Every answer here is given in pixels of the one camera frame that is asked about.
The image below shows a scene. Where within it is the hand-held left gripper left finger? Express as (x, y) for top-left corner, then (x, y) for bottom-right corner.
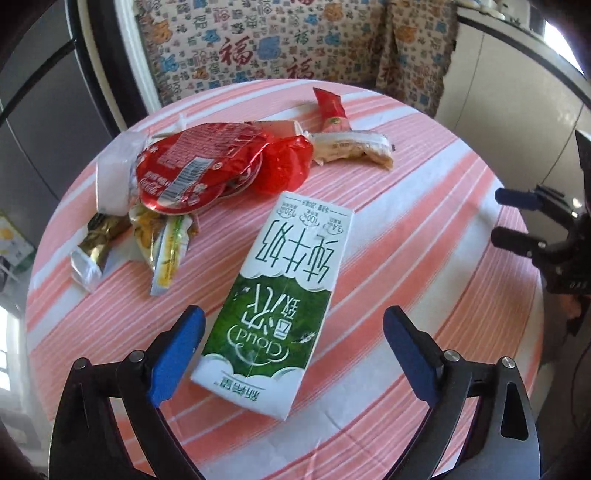
(48, 305), (206, 480)

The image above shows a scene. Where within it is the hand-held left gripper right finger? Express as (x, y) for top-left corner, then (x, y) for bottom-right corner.
(382, 305), (542, 480)

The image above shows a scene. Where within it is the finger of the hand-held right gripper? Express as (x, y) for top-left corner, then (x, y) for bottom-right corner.
(490, 226), (557, 267)
(495, 185), (578, 221)

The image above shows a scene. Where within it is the green white milk carton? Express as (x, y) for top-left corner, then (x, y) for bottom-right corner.
(191, 190), (355, 422)

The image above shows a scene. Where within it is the red plastic bag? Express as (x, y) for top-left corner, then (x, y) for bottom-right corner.
(253, 134), (315, 195)

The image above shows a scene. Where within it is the white green snack wrapper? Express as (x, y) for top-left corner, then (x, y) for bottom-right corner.
(150, 215), (199, 296)

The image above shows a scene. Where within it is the pink striped tablecloth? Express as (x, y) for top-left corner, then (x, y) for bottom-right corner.
(25, 78), (546, 480)

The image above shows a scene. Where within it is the yellow snack wrapper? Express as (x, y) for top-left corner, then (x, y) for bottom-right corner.
(129, 203), (168, 273)

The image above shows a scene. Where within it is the gold foil wrapper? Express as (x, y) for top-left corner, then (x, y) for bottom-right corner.
(69, 212), (132, 292)

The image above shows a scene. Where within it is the cream snack wrapper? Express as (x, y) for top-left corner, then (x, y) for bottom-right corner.
(307, 130), (397, 171)

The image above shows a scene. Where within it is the red foil lid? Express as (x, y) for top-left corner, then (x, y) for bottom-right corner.
(217, 152), (266, 199)

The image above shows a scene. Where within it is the crushed red cola can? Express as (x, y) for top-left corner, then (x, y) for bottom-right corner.
(136, 122), (271, 217)

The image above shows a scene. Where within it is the clear plastic wrapper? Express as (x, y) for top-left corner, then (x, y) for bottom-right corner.
(95, 131), (153, 215)

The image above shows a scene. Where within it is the yellow green carton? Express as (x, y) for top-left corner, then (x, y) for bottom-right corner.
(0, 212), (36, 280)

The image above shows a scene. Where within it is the red sausage wrapper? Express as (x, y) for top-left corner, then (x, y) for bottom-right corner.
(312, 87), (354, 134)

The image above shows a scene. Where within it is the grey refrigerator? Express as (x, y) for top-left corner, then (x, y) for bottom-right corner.
(0, 0), (118, 296)

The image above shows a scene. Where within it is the printed patterned cloth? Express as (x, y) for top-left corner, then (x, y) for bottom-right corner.
(134, 0), (460, 118)

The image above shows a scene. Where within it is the white door frame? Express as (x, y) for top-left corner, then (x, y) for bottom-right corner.
(112, 0), (162, 112)

